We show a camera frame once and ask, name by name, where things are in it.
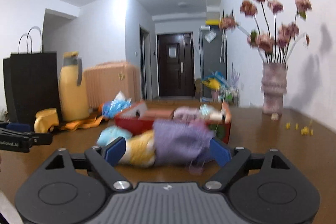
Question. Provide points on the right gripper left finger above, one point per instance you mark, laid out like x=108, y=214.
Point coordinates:
x=100, y=162

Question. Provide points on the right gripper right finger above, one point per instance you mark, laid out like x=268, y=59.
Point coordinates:
x=235, y=163

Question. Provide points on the blue fluffy plush toy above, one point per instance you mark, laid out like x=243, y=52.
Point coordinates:
x=111, y=133

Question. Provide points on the purple knitted cloth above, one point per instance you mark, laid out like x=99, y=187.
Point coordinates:
x=182, y=143

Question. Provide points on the lilac towel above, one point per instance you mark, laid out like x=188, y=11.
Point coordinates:
x=186, y=113

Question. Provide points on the pale green soft pouch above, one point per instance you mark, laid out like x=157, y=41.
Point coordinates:
x=206, y=110

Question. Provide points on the yellow mug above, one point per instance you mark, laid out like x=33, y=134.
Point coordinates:
x=46, y=120

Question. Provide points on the orange cloth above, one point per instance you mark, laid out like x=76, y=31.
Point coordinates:
x=94, y=120

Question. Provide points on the blue tissue packet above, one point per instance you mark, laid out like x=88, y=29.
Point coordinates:
x=118, y=104

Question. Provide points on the black paper bag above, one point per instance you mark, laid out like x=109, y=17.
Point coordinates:
x=31, y=84

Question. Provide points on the yellow thermos jug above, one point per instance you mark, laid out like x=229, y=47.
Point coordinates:
x=72, y=88

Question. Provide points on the yellow crumbs on table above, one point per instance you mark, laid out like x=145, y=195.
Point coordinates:
x=306, y=130

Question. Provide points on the pink ribbed suitcase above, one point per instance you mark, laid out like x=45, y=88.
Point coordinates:
x=104, y=81

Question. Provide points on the pinkish ceramic vase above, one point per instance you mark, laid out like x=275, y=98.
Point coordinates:
x=274, y=87

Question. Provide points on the dark entrance door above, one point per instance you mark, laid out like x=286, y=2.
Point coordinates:
x=176, y=76

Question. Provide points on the grey refrigerator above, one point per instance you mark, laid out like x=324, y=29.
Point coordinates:
x=211, y=52

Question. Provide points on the dried pink flowers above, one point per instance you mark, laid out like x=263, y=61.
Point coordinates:
x=274, y=42

